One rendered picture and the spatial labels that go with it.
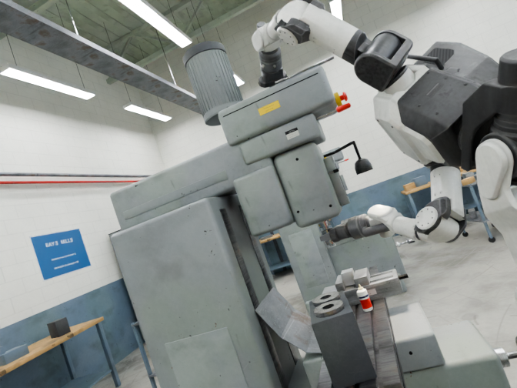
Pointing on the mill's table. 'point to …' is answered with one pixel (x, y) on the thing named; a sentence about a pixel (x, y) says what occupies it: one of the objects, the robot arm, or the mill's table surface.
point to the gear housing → (283, 139)
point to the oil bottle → (365, 299)
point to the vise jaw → (361, 276)
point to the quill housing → (307, 185)
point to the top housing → (278, 106)
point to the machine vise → (389, 282)
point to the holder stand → (340, 340)
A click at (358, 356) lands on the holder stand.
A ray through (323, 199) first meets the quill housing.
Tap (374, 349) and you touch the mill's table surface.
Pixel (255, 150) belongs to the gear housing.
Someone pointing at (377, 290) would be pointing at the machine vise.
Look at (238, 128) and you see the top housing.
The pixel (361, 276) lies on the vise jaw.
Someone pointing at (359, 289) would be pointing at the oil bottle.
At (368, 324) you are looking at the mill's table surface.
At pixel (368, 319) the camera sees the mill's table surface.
